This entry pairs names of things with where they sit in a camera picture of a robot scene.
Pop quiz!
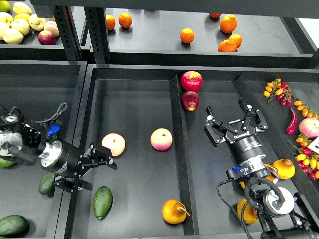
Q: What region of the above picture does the yellow pear under arm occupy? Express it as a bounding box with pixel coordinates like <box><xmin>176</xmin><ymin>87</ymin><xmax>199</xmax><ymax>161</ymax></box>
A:
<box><xmin>240</xmin><ymin>181</ymin><xmax>246</xmax><ymax>190</ymax></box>

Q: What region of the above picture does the red chili pepper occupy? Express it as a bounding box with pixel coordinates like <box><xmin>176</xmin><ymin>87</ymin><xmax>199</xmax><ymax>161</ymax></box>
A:
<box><xmin>286</xmin><ymin>108</ymin><xmax>298</xmax><ymax>135</ymax></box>

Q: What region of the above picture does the cherry tomato bunch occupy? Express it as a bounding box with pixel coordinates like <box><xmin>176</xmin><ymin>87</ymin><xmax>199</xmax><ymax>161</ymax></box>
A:
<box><xmin>263</xmin><ymin>78</ymin><xmax>293</xmax><ymax>106</ymax></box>
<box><xmin>288</xmin><ymin>133</ymin><xmax>319</xmax><ymax>181</ymax></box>

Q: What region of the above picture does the black shelf rack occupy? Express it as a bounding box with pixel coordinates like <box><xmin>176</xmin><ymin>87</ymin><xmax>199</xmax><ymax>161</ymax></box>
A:
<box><xmin>0</xmin><ymin>0</ymin><xmax>319</xmax><ymax>69</ymax></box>

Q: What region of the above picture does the cherry tomato bunch upper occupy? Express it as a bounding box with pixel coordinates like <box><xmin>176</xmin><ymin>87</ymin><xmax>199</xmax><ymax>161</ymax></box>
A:
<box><xmin>263</xmin><ymin>78</ymin><xmax>293</xmax><ymax>106</ymax></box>

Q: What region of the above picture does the orange centre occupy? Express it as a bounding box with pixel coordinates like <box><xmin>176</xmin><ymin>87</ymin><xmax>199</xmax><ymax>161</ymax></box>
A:
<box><xmin>180</xmin><ymin>28</ymin><xmax>195</xmax><ymax>44</ymax></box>

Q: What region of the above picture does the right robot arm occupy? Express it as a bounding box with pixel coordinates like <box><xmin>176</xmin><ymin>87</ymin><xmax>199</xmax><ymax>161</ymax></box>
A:
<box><xmin>204</xmin><ymin>98</ymin><xmax>319</xmax><ymax>239</ymax></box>

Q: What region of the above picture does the orange large upper right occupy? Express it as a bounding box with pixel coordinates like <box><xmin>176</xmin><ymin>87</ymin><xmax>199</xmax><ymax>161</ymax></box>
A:
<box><xmin>219</xmin><ymin>14</ymin><xmax>238</xmax><ymax>33</ymax></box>

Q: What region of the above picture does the cherry tomato bunch lower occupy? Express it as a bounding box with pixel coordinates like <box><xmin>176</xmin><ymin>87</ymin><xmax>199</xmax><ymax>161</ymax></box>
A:
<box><xmin>288</xmin><ymin>133</ymin><xmax>319</xmax><ymax>181</ymax></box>

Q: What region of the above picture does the orange top edge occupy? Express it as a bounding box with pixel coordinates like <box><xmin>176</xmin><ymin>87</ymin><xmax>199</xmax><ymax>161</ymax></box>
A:
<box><xmin>209</xmin><ymin>12</ymin><xmax>221</xmax><ymax>19</ymax></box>

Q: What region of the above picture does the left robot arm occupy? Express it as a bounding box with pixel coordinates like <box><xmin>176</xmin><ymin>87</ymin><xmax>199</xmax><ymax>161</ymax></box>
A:
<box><xmin>0</xmin><ymin>103</ymin><xmax>118</xmax><ymax>192</ymax></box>

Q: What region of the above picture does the bright red apple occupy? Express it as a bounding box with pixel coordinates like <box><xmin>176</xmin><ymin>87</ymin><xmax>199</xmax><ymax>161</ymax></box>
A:
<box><xmin>181</xmin><ymin>71</ymin><xmax>202</xmax><ymax>92</ymax></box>

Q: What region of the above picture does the white label card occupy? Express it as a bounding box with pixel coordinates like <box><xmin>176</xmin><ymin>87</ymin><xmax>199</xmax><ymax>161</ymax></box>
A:
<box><xmin>308</xmin><ymin>136</ymin><xmax>319</xmax><ymax>154</ymax></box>

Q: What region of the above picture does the orange right small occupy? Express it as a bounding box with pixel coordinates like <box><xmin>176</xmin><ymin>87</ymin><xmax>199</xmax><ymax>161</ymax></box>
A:
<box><xmin>229</xmin><ymin>34</ymin><xmax>242</xmax><ymax>48</ymax></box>

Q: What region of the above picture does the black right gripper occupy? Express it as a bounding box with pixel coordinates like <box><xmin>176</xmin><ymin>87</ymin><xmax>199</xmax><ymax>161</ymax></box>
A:
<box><xmin>204</xmin><ymin>97</ymin><xmax>268</xmax><ymax>164</ymax></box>

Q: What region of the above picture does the light green avocado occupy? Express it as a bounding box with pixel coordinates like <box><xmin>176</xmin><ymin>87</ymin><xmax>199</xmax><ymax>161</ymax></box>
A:
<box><xmin>0</xmin><ymin>158</ymin><xmax>15</xmax><ymax>168</ymax></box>

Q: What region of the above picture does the dark avocado bottom left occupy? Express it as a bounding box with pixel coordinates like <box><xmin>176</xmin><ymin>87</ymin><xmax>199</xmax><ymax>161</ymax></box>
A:
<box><xmin>0</xmin><ymin>215</ymin><xmax>29</xmax><ymax>237</ymax></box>

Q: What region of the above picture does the orange cherry tomato string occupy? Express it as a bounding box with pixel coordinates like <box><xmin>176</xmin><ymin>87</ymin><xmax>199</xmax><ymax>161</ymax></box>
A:
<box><xmin>293</xmin><ymin>100</ymin><xmax>319</xmax><ymax>120</ymax></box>

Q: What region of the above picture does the orange far left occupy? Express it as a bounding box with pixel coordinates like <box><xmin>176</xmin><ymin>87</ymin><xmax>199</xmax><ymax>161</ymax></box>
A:
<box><xmin>106</xmin><ymin>14</ymin><xmax>116</xmax><ymax>31</ymax></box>

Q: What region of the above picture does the green avocado upper left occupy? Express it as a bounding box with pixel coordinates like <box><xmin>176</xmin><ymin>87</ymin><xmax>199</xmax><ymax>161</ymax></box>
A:
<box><xmin>38</xmin><ymin>173</ymin><xmax>55</xmax><ymax>195</ymax></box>

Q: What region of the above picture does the red apple on shelf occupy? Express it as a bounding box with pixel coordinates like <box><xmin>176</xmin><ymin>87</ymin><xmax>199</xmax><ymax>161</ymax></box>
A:
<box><xmin>38</xmin><ymin>30</ymin><xmax>56</xmax><ymax>45</ymax></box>

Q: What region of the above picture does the pink peach right edge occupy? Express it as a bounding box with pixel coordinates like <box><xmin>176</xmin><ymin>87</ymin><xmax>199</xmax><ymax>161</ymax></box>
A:
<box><xmin>299</xmin><ymin>118</ymin><xmax>319</xmax><ymax>138</ymax></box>

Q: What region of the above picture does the pink peach centre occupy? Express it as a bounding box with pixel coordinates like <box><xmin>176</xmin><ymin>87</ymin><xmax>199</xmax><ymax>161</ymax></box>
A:
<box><xmin>150</xmin><ymin>128</ymin><xmax>172</xmax><ymax>151</ymax></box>

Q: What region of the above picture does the yellow pear right edge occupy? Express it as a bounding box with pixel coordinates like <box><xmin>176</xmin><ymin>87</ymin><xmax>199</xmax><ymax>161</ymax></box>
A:
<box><xmin>272</xmin><ymin>159</ymin><xmax>296</xmax><ymax>179</ymax></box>

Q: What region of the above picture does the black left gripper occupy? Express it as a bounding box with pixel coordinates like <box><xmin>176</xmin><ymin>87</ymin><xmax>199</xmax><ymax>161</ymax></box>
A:
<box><xmin>39</xmin><ymin>140</ymin><xmax>118</xmax><ymax>191</ymax></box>

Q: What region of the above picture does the pale yellow apple middle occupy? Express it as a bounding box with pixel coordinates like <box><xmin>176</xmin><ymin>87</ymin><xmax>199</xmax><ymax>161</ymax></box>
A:
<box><xmin>11</xmin><ymin>19</ymin><xmax>30</xmax><ymax>36</ymax></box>

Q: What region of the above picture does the dark green avocado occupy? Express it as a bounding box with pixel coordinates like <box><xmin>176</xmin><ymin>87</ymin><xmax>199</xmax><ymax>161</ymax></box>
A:
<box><xmin>93</xmin><ymin>186</ymin><xmax>113</xmax><ymax>220</ymax></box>

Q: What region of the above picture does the yellow lemon on shelf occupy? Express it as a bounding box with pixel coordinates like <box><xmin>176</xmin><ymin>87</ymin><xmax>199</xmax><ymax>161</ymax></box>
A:
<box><xmin>14</xmin><ymin>13</ymin><xmax>30</xmax><ymax>21</ymax></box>

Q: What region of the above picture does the yellow pear bottom right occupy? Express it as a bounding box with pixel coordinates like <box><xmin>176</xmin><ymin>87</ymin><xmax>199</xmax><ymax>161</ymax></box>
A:
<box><xmin>236</xmin><ymin>199</ymin><xmax>259</xmax><ymax>225</ymax></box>

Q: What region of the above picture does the orange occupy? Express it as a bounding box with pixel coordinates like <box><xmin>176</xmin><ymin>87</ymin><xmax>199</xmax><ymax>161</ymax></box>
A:
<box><xmin>218</xmin><ymin>39</ymin><xmax>237</xmax><ymax>52</ymax></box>
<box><xmin>180</xmin><ymin>28</ymin><xmax>195</xmax><ymax>44</ymax></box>
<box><xmin>106</xmin><ymin>14</ymin><xmax>116</xmax><ymax>31</ymax></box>
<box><xmin>118</xmin><ymin>13</ymin><xmax>133</xmax><ymax>28</ymax></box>

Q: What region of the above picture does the dark red apple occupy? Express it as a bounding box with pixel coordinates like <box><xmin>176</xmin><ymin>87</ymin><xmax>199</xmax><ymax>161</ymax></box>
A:
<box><xmin>181</xmin><ymin>91</ymin><xmax>199</xmax><ymax>112</ymax></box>

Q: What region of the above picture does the orange front right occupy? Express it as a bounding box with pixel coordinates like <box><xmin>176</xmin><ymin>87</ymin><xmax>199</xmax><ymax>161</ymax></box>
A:
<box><xmin>218</xmin><ymin>39</ymin><xmax>237</xmax><ymax>52</ymax></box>

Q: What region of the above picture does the pink peach on shelf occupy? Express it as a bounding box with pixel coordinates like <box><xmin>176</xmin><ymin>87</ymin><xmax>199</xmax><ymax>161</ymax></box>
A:
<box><xmin>44</xmin><ymin>21</ymin><xmax>59</xmax><ymax>37</ymax></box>

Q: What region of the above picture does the large black divided tray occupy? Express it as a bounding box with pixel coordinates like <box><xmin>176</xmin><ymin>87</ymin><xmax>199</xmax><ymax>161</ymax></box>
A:
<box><xmin>65</xmin><ymin>64</ymin><xmax>319</xmax><ymax>239</ymax></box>

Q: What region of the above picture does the yellow pear with stem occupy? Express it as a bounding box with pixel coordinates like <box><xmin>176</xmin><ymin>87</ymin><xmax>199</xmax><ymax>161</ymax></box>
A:
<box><xmin>162</xmin><ymin>199</ymin><xmax>190</xmax><ymax>225</ymax></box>

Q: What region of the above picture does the pale yellow apple front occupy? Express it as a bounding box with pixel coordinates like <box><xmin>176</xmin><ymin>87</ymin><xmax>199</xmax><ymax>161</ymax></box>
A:
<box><xmin>2</xmin><ymin>28</ymin><xmax>24</xmax><ymax>44</ymax></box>

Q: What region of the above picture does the pink peach left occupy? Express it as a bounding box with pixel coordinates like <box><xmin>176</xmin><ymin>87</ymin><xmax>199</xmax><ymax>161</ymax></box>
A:
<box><xmin>102</xmin><ymin>133</ymin><xmax>126</xmax><ymax>157</ymax></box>

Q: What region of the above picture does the pale yellow apple right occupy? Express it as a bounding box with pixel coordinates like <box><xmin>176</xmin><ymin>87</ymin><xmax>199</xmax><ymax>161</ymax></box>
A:
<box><xmin>28</xmin><ymin>13</ymin><xmax>46</xmax><ymax>31</ymax></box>

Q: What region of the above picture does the black left tray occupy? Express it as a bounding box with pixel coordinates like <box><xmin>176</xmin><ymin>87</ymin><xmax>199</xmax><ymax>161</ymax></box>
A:
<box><xmin>0</xmin><ymin>60</ymin><xmax>87</xmax><ymax>239</ymax></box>

